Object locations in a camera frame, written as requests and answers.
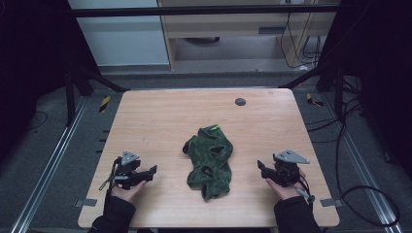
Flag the white cabinet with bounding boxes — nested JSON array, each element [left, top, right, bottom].
[[67, 0, 170, 67]]

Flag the black curtain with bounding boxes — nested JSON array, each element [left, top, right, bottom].
[[319, 0, 412, 179], [0, 0, 101, 163]]

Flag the black hanging cables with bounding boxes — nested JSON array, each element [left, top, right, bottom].
[[279, 12, 323, 70]]

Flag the person's right hand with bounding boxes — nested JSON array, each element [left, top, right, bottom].
[[265, 169, 307, 201]]

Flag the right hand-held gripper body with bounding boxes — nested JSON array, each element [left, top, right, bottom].
[[271, 149, 311, 188]]

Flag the black horizontal frame bar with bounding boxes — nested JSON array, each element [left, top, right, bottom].
[[69, 4, 341, 18]]

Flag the light wooden shelf unit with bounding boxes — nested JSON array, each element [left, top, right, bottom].
[[156, 0, 341, 71]]

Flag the black looped floor cable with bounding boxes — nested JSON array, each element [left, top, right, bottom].
[[305, 76, 401, 228]]

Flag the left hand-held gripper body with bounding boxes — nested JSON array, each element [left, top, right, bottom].
[[112, 150, 154, 191]]

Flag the yellow black hazard tape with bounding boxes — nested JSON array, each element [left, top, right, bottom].
[[98, 95, 112, 114], [305, 92, 325, 108]]

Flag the right gripper grey cable plug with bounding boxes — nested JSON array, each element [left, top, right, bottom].
[[294, 177, 316, 204]]

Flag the grey tape strip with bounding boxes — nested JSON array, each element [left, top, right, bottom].
[[74, 198, 98, 208], [320, 198, 343, 209]]

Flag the person's left hand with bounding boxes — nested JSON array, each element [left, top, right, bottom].
[[110, 180, 148, 204]]

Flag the black metal stand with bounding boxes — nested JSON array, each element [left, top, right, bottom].
[[63, 62, 130, 127], [279, 61, 346, 122]]

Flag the left gripper grey cable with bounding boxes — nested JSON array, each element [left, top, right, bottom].
[[98, 157, 121, 197]]

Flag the aluminium floor rail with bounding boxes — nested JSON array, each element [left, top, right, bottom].
[[324, 93, 404, 233], [9, 96, 89, 233]]

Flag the dark green fleece garment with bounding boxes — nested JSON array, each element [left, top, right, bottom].
[[182, 124, 234, 202]]

